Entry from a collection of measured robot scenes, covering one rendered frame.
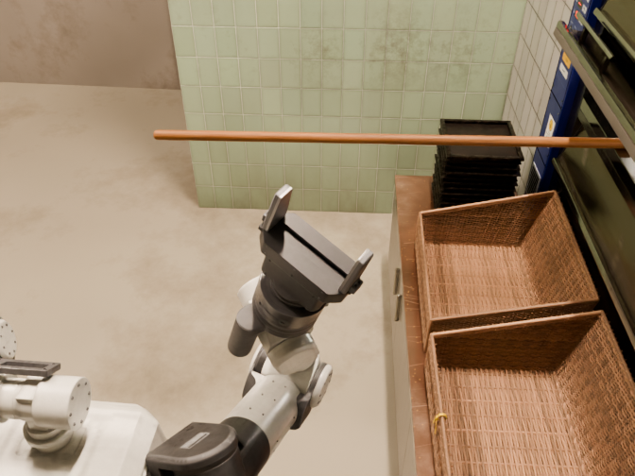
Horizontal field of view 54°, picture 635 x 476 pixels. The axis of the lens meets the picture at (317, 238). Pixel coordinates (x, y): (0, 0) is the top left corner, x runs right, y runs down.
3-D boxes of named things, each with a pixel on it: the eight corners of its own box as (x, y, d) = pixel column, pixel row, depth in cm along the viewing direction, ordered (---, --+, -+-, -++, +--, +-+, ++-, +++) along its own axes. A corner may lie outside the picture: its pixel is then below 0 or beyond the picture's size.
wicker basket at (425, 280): (540, 246, 236) (557, 187, 219) (578, 364, 193) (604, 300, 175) (412, 242, 239) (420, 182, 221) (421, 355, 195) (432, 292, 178)
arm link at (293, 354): (316, 342, 80) (323, 361, 92) (284, 284, 83) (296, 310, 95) (270, 366, 79) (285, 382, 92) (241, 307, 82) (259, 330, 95)
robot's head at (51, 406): (80, 450, 79) (61, 410, 74) (4, 444, 80) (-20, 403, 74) (98, 407, 84) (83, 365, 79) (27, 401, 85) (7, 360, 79)
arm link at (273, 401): (319, 413, 112) (272, 486, 91) (256, 383, 115) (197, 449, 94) (337, 359, 108) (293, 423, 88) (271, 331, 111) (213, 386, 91)
